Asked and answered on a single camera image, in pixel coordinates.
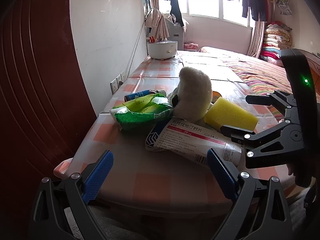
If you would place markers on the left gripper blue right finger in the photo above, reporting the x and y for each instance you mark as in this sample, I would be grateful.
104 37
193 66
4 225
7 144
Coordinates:
223 175

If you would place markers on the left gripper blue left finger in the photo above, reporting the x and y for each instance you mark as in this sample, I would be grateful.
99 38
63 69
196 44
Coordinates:
97 175

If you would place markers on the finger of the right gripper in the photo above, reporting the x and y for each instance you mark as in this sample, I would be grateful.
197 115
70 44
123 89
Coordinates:
236 134
264 100

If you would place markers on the white fluffy plush slipper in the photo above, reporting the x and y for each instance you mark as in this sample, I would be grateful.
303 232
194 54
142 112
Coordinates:
193 95

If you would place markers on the person's right hand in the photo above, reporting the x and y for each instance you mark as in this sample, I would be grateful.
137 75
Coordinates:
291 169

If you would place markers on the striped colourful bed sheet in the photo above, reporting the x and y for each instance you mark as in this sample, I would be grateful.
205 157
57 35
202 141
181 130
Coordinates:
234 76

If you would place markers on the yellow sponge block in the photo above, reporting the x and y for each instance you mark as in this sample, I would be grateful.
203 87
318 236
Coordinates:
224 112

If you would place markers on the orange peel piece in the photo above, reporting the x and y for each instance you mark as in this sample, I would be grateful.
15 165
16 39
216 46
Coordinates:
215 96

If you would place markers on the white red medicine box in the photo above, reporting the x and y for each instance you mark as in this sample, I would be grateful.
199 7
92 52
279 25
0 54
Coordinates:
191 141

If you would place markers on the pink striped curtain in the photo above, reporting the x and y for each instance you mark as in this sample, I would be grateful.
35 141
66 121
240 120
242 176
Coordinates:
257 39

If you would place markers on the checkered pink plastic tablecloth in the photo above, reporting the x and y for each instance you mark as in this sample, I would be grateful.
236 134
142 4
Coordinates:
165 170

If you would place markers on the stack of folded quilts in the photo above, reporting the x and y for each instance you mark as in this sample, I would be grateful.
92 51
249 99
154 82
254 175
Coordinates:
277 37

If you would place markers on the green plastic snack bag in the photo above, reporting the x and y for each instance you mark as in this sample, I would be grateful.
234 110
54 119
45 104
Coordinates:
142 112

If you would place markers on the grey air conditioner unit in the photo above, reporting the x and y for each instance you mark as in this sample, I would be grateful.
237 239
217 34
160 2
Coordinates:
176 33

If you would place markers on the white round container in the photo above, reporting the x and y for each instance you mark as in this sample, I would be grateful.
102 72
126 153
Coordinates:
161 50

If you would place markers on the white wall socket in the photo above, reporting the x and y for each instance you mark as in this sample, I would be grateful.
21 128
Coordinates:
117 82

